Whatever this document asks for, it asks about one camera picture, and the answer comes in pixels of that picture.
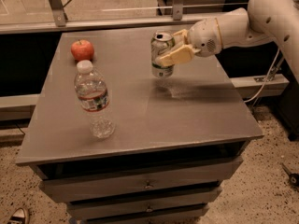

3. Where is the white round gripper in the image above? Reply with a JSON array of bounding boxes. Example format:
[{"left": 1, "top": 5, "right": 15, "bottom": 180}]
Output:
[{"left": 155, "top": 18, "right": 222, "bottom": 67}]

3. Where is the green white 7up can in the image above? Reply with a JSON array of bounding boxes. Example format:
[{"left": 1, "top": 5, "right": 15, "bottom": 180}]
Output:
[{"left": 150, "top": 31, "right": 175, "bottom": 78}]

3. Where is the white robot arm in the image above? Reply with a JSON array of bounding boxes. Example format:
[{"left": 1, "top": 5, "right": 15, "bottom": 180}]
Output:
[{"left": 154, "top": 0, "right": 299, "bottom": 80}]

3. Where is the clear plastic water bottle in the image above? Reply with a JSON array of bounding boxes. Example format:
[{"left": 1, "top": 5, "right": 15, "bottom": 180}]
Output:
[{"left": 74, "top": 60, "right": 115, "bottom": 139}]

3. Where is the grey drawer cabinet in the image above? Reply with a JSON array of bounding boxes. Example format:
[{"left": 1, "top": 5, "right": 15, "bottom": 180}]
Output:
[{"left": 15, "top": 24, "right": 264, "bottom": 224}]

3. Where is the red apple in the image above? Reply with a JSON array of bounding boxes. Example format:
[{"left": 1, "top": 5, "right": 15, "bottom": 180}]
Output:
[{"left": 71, "top": 39, "right": 94, "bottom": 61}]

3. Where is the top grey drawer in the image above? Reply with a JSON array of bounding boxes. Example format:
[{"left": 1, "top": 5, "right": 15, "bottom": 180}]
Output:
[{"left": 40, "top": 156, "right": 243, "bottom": 203}]

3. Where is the grey drawer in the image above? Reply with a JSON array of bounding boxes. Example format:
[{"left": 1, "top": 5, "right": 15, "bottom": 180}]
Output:
[
  {"left": 81, "top": 204, "right": 210, "bottom": 224},
  {"left": 40, "top": 156, "right": 243, "bottom": 203},
  {"left": 67, "top": 184, "right": 222, "bottom": 219}
]

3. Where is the middle grey drawer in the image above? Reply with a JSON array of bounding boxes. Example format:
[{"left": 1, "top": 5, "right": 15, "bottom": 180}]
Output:
[{"left": 67, "top": 184, "right": 222, "bottom": 219}]

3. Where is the bottom grey drawer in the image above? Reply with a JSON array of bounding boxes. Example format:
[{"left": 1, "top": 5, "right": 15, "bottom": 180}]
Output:
[{"left": 81, "top": 204, "right": 210, "bottom": 224}]

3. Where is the black tool on floor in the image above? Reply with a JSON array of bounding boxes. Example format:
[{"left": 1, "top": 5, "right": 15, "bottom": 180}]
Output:
[{"left": 281, "top": 163, "right": 299, "bottom": 187}]

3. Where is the sneaker shoe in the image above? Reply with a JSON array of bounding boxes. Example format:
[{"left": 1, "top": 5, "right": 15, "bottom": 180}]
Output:
[{"left": 7, "top": 208, "right": 29, "bottom": 224}]

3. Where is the white cable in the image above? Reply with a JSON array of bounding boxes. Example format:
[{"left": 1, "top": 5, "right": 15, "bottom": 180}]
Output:
[{"left": 242, "top": 47, "right": 281, "bottom": 105}]

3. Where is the metal railing frame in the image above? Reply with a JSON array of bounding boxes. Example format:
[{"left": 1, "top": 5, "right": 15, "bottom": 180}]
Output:
[{"left": 0, "top": 0, "right": 248, "bottom": 35}]

